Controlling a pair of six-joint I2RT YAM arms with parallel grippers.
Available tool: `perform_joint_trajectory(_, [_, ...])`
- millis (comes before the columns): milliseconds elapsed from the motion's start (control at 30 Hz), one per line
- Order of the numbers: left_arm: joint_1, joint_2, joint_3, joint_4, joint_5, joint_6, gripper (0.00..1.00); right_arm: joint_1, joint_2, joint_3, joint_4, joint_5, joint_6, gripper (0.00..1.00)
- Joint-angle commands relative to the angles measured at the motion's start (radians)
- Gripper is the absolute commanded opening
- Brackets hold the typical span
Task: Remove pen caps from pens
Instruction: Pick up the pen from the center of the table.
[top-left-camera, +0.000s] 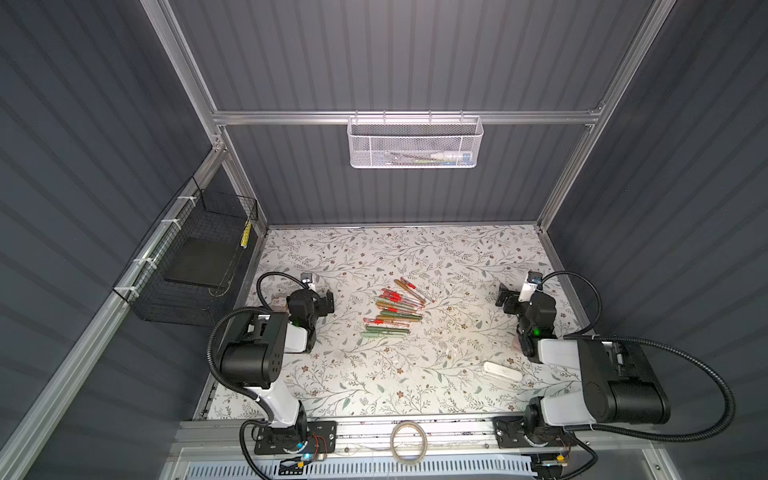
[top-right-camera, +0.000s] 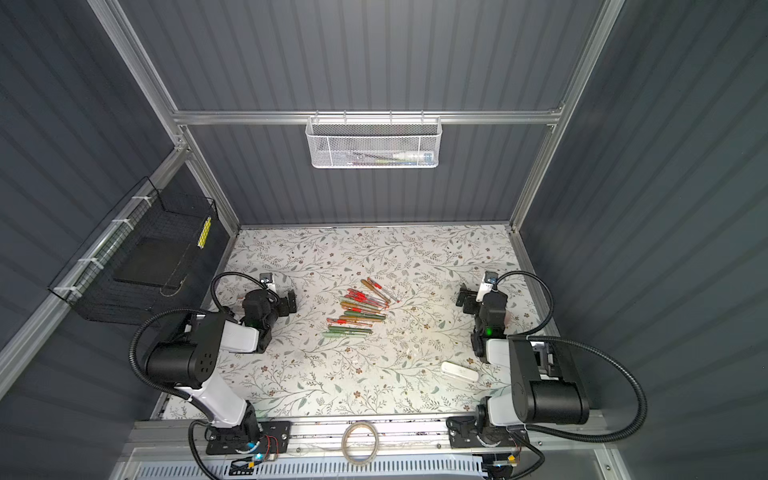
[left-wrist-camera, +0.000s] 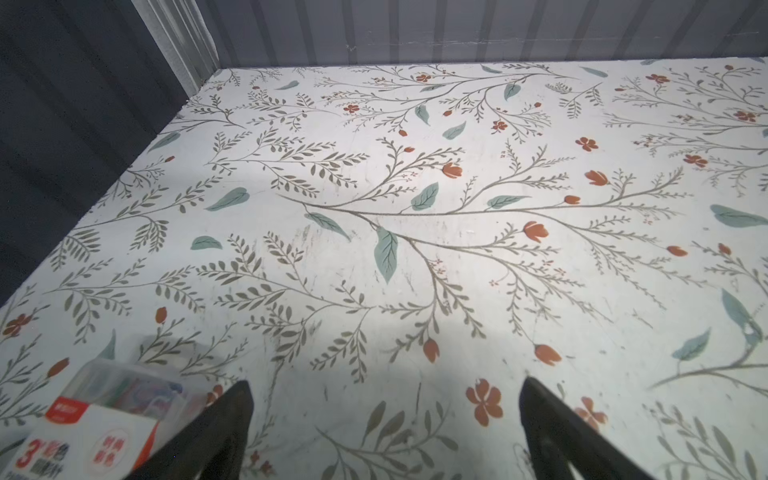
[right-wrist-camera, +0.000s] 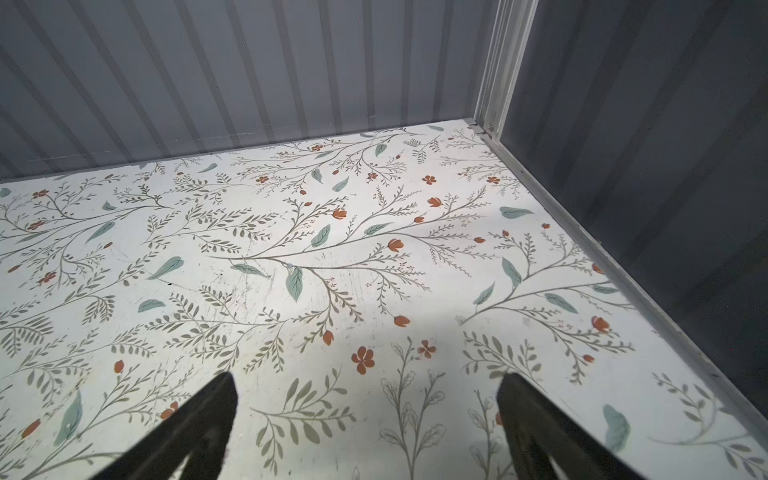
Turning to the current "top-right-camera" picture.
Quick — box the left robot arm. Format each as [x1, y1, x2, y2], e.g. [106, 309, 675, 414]
[128, 290, 297, 438]

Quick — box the white wire mesh basket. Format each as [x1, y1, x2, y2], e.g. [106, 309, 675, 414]
[305, 116, 443, 169]

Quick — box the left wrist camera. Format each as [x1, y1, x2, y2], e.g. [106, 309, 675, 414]
[259, 273, 276, 290]

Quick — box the floral table mat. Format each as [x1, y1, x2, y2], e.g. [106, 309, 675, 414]
[216, 225, 539, 417]

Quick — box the black wire basket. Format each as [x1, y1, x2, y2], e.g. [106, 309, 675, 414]
[49, 184, 228, 325]

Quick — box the roll of clear tape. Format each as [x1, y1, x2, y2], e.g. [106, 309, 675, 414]
[340, 421, 380, 467]

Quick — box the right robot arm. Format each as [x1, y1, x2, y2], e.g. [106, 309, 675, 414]
[456, 284, 590, 429]

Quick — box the white rectangular eraser box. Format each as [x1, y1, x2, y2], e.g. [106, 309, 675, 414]
[440, 361, 480, 383]

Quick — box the gold marker in pile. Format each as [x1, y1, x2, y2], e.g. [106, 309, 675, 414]
[340, 302, 386, 316]

